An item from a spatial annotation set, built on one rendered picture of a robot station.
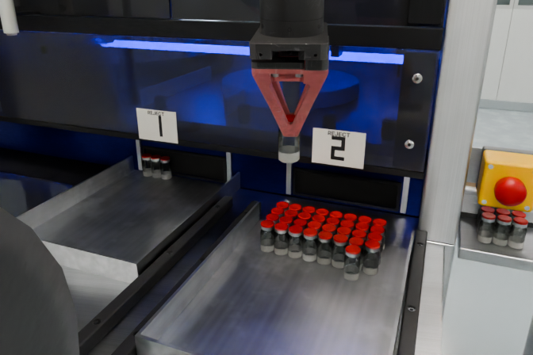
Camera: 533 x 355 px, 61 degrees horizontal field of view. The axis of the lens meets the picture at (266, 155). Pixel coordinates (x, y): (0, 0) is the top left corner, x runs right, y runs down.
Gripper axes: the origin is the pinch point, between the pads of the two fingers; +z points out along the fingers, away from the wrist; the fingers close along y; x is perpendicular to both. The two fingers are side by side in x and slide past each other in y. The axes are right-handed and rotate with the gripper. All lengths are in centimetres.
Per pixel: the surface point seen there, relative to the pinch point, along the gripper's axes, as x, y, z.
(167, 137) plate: 24.8, 32.4, 16.5
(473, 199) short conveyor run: -30.0, 28.6, 24.9
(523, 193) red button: -30.8, 14.6, 15.3
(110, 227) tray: 31.4, 18.0, 26.9
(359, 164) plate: -9.6, 23.5, 16.2
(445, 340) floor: -54, 88, 123
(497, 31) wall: -182, 450, 77
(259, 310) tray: 3.9, 0.4, 25.5
